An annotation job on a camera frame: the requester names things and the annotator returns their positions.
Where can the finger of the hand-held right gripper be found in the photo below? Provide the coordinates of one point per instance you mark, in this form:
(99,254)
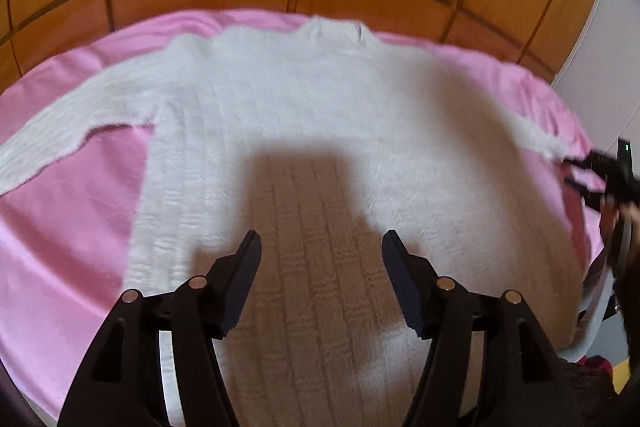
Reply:
(592,199)
(581,163)

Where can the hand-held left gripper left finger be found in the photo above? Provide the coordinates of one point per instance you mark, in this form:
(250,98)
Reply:
(239,287)

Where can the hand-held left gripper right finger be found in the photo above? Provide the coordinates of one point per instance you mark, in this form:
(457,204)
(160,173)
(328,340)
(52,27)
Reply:
(404,289)

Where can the white knitted sweater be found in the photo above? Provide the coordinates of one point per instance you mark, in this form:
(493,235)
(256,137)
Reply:
(320,117)

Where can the person's right hand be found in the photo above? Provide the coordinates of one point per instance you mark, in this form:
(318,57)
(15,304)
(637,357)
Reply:
(611,232)

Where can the white cloth strip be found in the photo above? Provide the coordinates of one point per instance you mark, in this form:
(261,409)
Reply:
(597,302)

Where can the pink bed sheet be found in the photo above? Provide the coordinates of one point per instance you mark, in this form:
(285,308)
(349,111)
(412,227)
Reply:
(65,227)

